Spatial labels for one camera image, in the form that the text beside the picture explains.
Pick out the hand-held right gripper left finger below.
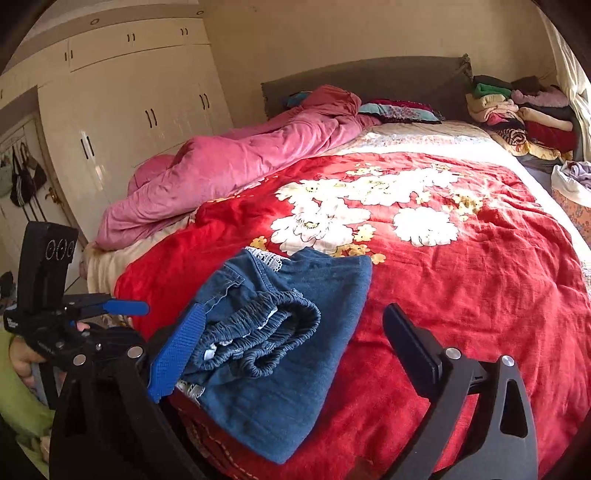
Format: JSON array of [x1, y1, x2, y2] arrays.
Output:
[[48, 302, 207, 480]]

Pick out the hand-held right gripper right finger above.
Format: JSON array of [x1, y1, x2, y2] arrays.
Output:
[[383, 302, 539, 480]]

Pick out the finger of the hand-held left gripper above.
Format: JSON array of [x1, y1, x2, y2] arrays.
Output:
[[62, 294, 151, 319]]

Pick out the blue denim pants lace trim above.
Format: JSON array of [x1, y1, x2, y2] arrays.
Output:
[[178, 246, 374, 464]]

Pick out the person's left forearm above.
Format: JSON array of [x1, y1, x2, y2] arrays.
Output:
[[0, 330, 56, 478]]

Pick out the person's left hand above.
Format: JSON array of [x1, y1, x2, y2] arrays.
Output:
[[10, 342, 47, 386]]

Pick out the beige bed sheet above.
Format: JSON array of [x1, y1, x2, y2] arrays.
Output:
[[85, 210, 204, 296]]

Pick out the white door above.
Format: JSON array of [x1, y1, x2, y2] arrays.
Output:
[[0, 115, 88, 259]]

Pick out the red floral quilt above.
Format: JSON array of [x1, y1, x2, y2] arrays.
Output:
[[113, 152, 591, 480]]

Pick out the black striped hanging bag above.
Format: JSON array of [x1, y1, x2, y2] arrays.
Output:
[[10, 148, 37, 208]]

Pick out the grey hanging bag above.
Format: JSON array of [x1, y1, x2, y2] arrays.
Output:
[[0, 154, 14, 199]]

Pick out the pink duvet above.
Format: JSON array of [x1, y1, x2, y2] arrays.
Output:
[[95, 84, 384, 252]]

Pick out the cream wardrobe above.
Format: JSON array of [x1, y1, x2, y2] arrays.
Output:
[[0, 18, 234, 241]]

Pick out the floral laundry basket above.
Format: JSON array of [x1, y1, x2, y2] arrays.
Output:
[[551, 161, 591, 236]]

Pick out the dark patterned pillow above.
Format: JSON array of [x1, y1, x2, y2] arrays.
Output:
[[358, 98, 446, 124]]

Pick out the lavender clothes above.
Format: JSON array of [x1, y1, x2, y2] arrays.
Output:
[[566, 161, 591, 190]]

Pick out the pile of folded clothes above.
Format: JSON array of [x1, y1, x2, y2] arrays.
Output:
[[465, 74, 580, 162]]

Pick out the grey upholstered headboard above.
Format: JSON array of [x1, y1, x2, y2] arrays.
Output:
[[261, 54, 474, 123]]

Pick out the teal pillow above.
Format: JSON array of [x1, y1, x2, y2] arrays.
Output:
[[285, 91, 319, 110]]

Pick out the white curtain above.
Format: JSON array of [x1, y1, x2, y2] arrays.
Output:
[[538, 9, 591, 158]]

